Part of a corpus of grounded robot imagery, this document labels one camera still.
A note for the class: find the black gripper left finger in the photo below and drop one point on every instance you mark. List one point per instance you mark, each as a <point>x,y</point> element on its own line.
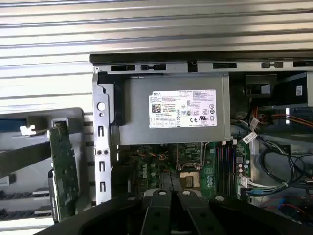
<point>156,213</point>

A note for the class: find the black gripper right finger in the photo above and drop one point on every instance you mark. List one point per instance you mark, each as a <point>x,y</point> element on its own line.
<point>198,215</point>

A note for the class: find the RAM slot black clips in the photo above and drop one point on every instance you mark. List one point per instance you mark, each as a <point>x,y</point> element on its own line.
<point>228,169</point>
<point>217,169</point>

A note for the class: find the RAM slot white clips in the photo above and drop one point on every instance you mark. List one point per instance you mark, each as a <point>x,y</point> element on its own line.
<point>222,169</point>
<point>233,169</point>

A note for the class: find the CPU socket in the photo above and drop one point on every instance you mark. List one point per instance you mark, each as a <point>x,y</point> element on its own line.
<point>190,180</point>

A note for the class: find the green motherboard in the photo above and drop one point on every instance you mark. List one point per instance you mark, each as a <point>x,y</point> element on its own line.
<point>156,166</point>

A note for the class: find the metal socket cover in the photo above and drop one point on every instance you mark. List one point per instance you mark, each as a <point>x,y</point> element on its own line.
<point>178,155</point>

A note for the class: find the green graphics card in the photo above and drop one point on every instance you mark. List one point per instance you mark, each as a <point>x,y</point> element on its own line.
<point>63,166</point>

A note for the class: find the grey power supply unit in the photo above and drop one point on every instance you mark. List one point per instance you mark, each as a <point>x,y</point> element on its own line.
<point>137,110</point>

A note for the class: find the grey parts rack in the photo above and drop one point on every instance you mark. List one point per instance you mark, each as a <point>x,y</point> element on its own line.
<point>24,138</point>

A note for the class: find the black PC case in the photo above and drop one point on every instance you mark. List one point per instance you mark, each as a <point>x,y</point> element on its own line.
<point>220,56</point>

